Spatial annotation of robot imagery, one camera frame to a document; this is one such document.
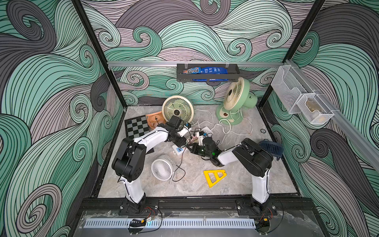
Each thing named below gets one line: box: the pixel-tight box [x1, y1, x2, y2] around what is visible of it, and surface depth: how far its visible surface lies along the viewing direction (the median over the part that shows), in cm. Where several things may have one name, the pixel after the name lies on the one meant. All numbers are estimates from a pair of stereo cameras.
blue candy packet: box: [182, 66, 229, 75], surface depth 94 cm
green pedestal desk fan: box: [216, 77, 258, 126], surface depth 95 cm
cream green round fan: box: [161, 95, 194, 124], surface depth 100 cm
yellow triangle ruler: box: [203, 169, 228, 189], surface depth 85 cm
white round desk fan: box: [151, 154, 177, 182], surface depth 79 cm
